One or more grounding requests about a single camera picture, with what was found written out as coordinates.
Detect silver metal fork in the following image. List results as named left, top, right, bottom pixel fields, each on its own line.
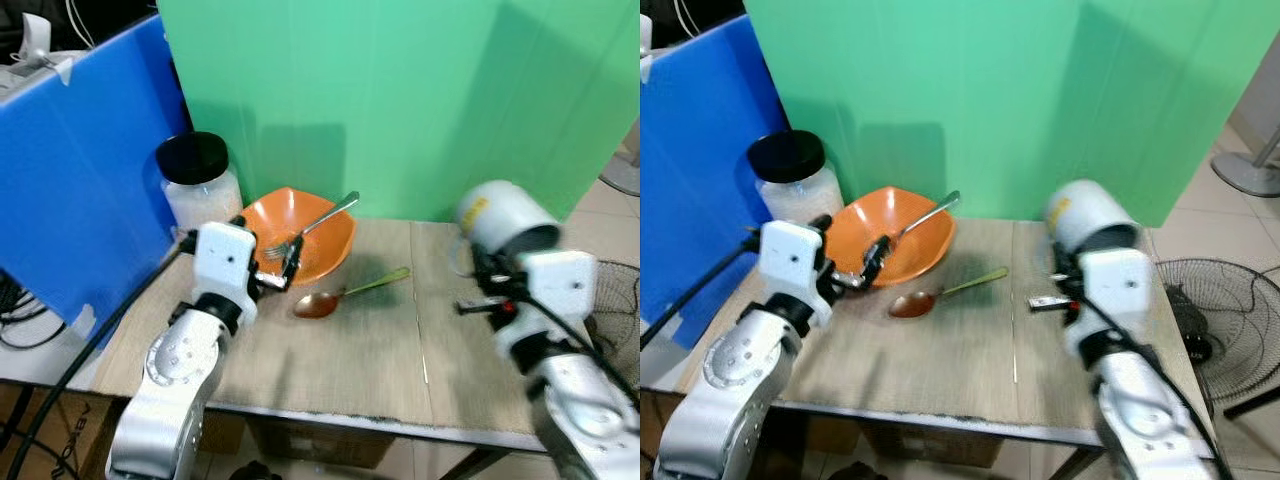
left=263, top=191, right=361, bottom=262
left=866, top=190, right=962, bottom=259

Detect orange plastic bowl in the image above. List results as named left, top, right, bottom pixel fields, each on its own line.
left=824, top=186, right=957, bottom=288
left=240, top=187, right=358, bottom=288

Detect clear jar with black lid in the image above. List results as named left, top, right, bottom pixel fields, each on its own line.
left=747, top=130, right=846, bottom=233
left=155, top=131, right=245, bottom=243

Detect black floor fan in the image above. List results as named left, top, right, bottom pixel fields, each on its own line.
left=583, top=260, right=641, bottom=389
left=1154, top=257, right=1280, bottom=421

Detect grey round stand base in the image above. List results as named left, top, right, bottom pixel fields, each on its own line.
left=599, top=148, right=641, bottom=199
left=1211, top=118, right=1280, bottom=199

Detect plain brown cardboard box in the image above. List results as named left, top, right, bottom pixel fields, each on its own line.
left=244, top=414, right=397, bottom=471
left=858, top=424, right=1003, bottom=473

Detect blue partition panel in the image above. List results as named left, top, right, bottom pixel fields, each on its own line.
left=640, top=14, right=791, bottom=351
left=0, top=14, right=193, bottom=348

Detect green backdrop panel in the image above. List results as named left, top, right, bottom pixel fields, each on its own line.
left=157, top=0, right=641, bottom=224
left=743, top=0, right=1280, bottom=229

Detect printed brown cardboard box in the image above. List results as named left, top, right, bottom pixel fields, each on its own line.
left=0, top=384, right=127, bottom=480
left=640, top=388, right=693, bottom=480

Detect white device on partition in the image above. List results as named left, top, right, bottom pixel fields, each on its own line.
left=0, top=12, right=77, bottom=103
left=640, top=12, right=657, bottom=87

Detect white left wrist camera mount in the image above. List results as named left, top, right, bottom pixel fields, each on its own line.
left=190, top=221, right=260, bottom=307
left=757, top=219, right=834, bottom=307

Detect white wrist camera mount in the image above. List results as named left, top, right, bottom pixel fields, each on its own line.
left=757, top=219, right=834, bottom=307
left=190, top=221, right=260, bottom=307
left=517, top=249, right=600, bottom=328
left=1078, top=247, right=1154, bottom=333

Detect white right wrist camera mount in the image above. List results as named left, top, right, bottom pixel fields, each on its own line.
left=517, top=249, right=600, bottom=328
left=1078, top=247, right=1154, bottom=333

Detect brown spoon with green handle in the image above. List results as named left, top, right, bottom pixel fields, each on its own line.
left=888, top=266, right=1011, bottom=320
left=292, top=266, right=413, bottom=321

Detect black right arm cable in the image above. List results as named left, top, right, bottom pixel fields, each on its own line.
left=1074, top=294, right=1219, bottom=463
left=508, top=294, right=641, bottom=403

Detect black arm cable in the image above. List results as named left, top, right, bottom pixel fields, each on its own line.
left=640, top=234, right=763, bottom=353
left=508, top=294, right=641, bottom=403
left=4, top=236, right=197, bottom=480
left=1074, top=294, right=1219, bottom=463

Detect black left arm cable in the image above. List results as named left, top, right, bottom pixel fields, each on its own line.
left=640, top=234, right=763, bottom=353
left=4, top=236, right=197, bottom=480

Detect grey metal table frame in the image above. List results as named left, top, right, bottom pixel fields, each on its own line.
left=776, top=398, right=1107, bottom=480
left=204, top=400, right=549, bottom=480

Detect black cable bundle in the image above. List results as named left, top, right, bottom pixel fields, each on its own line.
left=0, top=268, right=53, bottom=353

